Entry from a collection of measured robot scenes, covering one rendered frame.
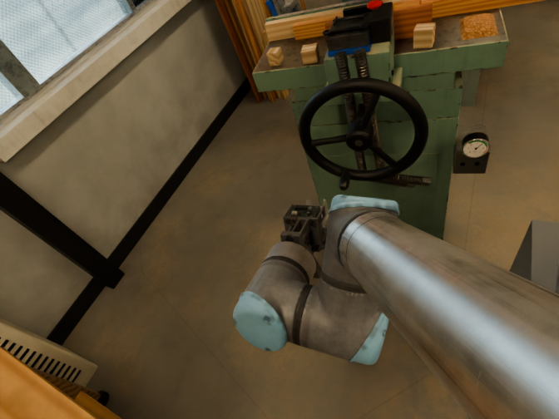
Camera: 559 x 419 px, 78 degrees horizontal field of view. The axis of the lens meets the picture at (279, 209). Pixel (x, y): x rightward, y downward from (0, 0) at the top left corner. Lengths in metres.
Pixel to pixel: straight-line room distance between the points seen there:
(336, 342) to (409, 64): 0.67
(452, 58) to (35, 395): 1.34
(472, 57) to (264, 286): 0.68
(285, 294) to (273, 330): 0.05
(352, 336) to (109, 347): 1.49
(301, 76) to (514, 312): 0.84
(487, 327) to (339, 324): 0.30
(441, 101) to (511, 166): 1.00
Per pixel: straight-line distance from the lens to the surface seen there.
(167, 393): 1.61
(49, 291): 1.93
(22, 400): 1.25
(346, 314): 0.48
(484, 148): 1.02
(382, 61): 0.82
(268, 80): 1.01
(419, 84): 0.96
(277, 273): 0.54
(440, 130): 1.04
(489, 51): 0.93
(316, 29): 1.08
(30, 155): 1.77
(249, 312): 0.50
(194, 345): 1.61
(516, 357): 0.20
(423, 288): 0.26
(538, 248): 0.98
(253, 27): 2.45
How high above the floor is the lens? 1.33
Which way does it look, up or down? 47 degrees down
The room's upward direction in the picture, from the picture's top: 23 degrees counter-clockwise
